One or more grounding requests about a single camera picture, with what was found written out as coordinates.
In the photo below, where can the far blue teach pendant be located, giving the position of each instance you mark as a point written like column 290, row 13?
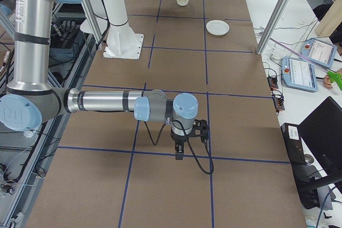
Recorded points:
column 320, row 52

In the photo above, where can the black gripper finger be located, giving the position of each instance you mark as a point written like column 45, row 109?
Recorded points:
column 179, row 151

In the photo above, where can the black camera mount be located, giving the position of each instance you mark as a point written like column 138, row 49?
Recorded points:
column 200, row 129

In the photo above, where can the orange usb hub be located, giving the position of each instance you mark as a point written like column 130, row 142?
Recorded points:
column 272, row 82
column 278, row 104

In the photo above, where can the aluminium frame post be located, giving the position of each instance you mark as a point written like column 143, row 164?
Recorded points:
column 275, row 16

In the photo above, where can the white camera pillar with base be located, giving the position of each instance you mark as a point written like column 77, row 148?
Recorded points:
column 122, row 42

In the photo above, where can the metal reacher grabber tool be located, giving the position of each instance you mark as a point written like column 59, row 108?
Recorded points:
column 334, row 77

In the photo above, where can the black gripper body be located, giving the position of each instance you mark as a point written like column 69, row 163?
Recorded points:
column 178, row 140

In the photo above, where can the white bowl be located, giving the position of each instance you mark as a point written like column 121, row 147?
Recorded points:
column 182, row 2

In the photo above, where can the blue teach pendant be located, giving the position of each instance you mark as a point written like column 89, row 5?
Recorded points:
column 320, row 52
column 299, row 74

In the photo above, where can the white plate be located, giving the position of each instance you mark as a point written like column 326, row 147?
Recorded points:
column 217, row 27

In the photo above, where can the black laptop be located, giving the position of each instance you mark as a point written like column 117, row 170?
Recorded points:
column 321, row 132

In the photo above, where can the near blue teach pendant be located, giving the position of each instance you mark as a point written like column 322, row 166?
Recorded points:
column 299, row 74

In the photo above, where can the black box on table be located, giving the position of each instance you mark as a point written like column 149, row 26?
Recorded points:
column 303, row 169

